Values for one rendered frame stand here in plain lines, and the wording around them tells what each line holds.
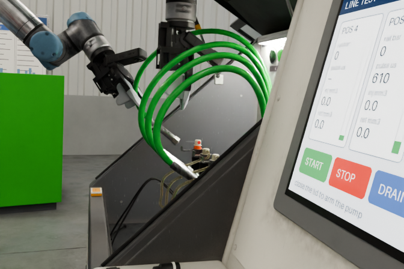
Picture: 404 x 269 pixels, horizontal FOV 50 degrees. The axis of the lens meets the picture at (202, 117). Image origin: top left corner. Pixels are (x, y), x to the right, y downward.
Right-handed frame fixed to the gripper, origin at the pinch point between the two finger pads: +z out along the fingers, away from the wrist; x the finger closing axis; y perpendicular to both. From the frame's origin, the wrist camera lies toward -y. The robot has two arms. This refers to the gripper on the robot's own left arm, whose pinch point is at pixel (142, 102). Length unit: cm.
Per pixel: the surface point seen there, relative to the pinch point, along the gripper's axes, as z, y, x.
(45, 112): -170, 146, -223
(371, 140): 48, -34, 55
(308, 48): 31, -37, 39
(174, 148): 7.0, 6.8, -25.0
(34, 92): -186, 139, -212
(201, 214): 39, -7, 32
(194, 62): 11.8, -20.3, 21.9
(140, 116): 11.6, -3.1, 18.3
